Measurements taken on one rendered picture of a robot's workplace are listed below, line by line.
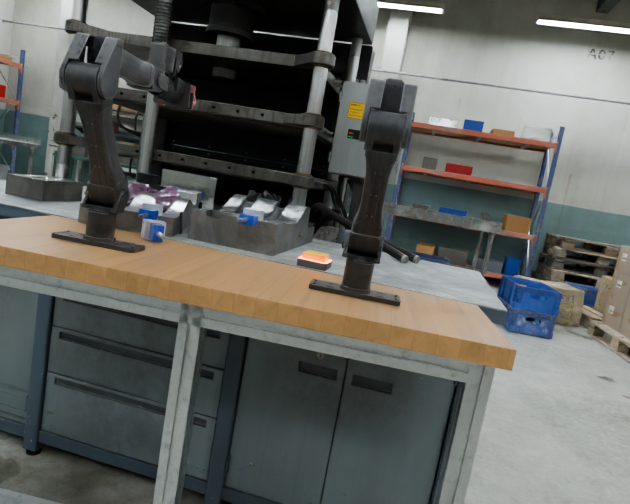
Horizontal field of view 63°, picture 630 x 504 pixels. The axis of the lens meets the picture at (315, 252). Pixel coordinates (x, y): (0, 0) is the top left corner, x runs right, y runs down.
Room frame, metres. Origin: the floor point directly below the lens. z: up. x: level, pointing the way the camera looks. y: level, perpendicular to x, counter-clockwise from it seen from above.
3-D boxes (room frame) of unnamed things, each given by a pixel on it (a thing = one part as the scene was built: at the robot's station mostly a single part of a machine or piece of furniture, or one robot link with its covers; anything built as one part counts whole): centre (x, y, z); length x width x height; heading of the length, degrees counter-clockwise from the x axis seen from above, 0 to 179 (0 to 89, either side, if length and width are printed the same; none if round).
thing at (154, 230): (1.31, 0.41, 0.82); 0.13 x 0.05 x 0.05; 31
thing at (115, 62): (1.17, 0.49, 1.17); 0.30 x 0.09 x 0.12; 174
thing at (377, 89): (1.11, -0.10, 1.17); 0.30 x 0.09 x 0.12; 174
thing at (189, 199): (1.66, 0.56, 0.86); 0.50 x 0.26 x 0.11; 6
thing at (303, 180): (2.65, 0.59, 0.96); 1.29 x 0.83 x 0.18; 79
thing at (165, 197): (1.66, 0.55, 0.90); 0.26 x 0.18 x 0.08; 6
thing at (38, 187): (1.81, 0.99, 0.84); 0.20 x 0.15 x 0.07; 169
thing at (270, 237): (1.67, 0.19, 0.87); 0.50 x 0.26 x 0.14; 169
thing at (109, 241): (1.16, 0.50, 0.84); 0.20 x 0.07 x 0.08; 84
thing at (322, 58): (2.65, 0.59, 1.45); 1.29 x 0.82 x 0.19; 79
